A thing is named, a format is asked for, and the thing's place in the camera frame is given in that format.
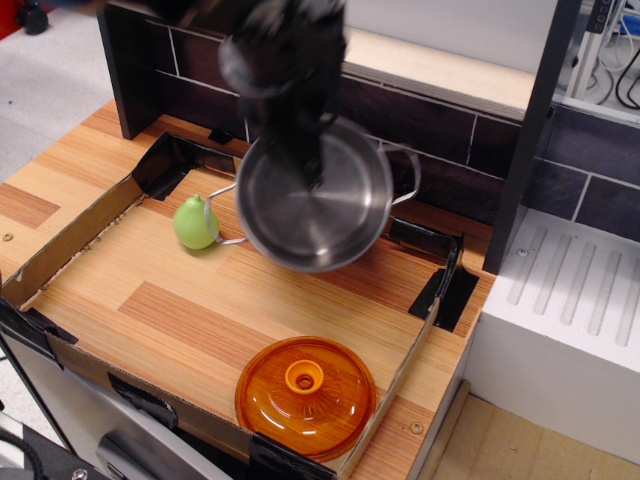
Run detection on white sink drainboard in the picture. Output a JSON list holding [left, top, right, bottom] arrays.
[[464, 210, 639, 462]]

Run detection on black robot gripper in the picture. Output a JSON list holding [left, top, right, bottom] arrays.
[[219, 1, 346, 190]]

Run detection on dark wooden shelf frame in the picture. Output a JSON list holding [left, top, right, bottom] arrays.
[[93, 0, 585, 275]]

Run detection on white and black cables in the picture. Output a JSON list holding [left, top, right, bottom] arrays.
[[569, 0, 640, 110]]

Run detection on black caster wheel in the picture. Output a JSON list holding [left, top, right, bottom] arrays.
[[15, 1, 49, 36]]

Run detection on green plastic pear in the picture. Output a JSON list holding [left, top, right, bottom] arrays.
[[172, 194, 220, 250]]

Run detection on stainless steel pot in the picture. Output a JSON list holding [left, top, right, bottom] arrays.
[[230, 119, 422, 273]]

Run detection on black rope cable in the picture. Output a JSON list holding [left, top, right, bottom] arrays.
[[0, 429, 44, 476]]

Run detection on orange transparent pot lid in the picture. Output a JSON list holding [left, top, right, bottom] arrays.
[[235, 336, 377, 462]]

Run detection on cardboard fence with black tape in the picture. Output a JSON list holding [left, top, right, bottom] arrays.
[[1, 129, 494, 479]]

